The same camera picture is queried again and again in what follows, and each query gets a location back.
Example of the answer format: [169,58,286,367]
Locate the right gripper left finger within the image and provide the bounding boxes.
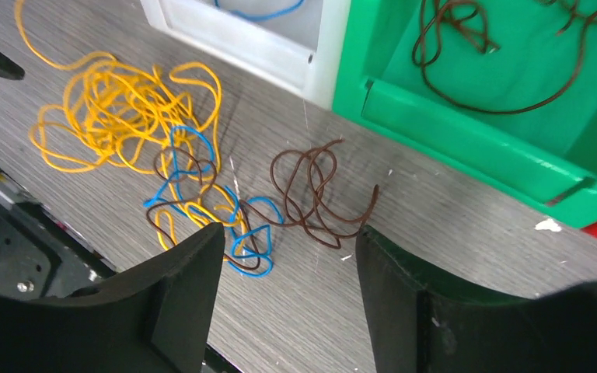
[0,223,225,372]

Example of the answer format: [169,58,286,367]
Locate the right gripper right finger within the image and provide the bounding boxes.
[355,226,597,372]

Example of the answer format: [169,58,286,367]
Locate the blue cable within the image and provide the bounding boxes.
[212,0,308,23]
[142,125,285,279]

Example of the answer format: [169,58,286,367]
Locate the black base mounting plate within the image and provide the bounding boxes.
[0,168,117,301]

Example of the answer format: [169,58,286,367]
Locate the green plastic bin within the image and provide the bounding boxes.
[333,1,597,228]

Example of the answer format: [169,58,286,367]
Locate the white plastic bin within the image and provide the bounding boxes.
[141,1,351,110]

